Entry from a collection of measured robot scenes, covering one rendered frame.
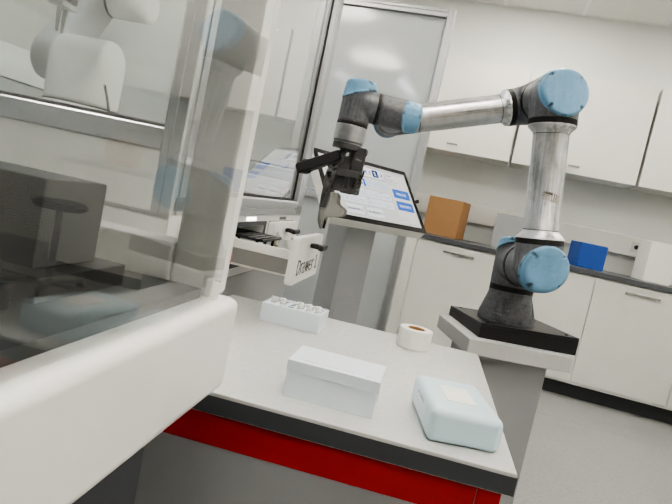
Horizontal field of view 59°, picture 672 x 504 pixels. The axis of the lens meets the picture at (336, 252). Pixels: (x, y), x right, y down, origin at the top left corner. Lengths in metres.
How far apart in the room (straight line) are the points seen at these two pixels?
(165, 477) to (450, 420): 0.38
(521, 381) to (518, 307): 0.19
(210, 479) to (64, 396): 0.48
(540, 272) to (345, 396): 0.80
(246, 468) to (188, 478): 0.08
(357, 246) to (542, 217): 1.04
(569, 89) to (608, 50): 3.76
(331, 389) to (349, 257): 1.59
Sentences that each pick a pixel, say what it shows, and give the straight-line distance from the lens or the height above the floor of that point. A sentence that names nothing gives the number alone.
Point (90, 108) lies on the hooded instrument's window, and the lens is 0.36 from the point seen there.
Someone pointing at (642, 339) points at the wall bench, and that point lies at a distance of 4.50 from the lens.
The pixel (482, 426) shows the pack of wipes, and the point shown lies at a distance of 0.80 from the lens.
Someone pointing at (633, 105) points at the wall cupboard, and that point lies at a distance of 4.86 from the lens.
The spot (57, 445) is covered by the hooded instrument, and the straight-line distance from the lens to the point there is 0.40.
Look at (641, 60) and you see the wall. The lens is 5.31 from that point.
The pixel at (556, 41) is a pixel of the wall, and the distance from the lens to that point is 5.26.
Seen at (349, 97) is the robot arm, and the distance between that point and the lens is 1.44.
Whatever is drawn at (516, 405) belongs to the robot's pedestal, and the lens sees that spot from 1.67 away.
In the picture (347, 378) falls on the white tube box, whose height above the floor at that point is 0.81.
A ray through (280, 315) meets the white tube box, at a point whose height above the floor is 0.78.
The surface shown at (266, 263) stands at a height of 0.85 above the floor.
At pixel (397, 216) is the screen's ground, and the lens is 2.40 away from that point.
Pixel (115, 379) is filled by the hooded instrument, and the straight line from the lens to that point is 0.44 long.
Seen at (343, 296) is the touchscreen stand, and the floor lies 0.65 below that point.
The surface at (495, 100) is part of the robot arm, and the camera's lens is 1.64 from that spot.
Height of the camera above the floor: 1.04
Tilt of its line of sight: 5 degrees down
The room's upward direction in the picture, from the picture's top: 12 degrees clockwise
